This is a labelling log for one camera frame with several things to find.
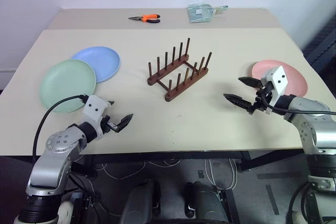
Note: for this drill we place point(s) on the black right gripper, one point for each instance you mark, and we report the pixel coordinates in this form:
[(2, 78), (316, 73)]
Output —
[(260, 100)]

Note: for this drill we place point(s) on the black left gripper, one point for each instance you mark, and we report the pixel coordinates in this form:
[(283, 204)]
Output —
[(108, 125)]

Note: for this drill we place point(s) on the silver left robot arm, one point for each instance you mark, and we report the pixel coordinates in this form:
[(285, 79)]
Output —
[(52, 155)]

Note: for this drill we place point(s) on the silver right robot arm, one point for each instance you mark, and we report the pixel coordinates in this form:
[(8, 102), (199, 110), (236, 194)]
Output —
[(312, 127)]

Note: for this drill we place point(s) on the wooden dish rack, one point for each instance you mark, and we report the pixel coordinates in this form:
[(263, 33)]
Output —
[(178, 70)]

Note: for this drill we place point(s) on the red plate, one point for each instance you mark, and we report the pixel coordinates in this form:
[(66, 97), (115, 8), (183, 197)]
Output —
[(295, 75)]

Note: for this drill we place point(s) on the blue plate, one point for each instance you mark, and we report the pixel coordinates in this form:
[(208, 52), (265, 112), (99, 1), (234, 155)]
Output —
[(101, 60)]

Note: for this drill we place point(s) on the green plate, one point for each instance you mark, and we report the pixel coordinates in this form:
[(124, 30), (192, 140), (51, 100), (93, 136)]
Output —
[(67, 85)]

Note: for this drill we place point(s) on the pale green dustpan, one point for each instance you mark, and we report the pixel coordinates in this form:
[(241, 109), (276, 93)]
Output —
[(200, 12)]

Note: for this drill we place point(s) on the dark rounded shape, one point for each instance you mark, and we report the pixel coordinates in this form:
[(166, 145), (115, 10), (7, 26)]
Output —
[(200, 200), (141, 203)]

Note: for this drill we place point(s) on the black ribbed equipment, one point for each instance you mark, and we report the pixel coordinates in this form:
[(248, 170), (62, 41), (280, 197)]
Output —
[(324, 43)]

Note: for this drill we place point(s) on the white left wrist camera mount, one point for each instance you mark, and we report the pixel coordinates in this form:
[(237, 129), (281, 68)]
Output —
[(95, 107)]

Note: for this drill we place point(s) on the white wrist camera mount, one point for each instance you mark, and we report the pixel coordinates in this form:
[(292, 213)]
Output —
[(95, 107), (278, 81)]

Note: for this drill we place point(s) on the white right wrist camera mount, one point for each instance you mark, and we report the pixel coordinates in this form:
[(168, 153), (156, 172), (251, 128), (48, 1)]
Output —
[(278, 81)]

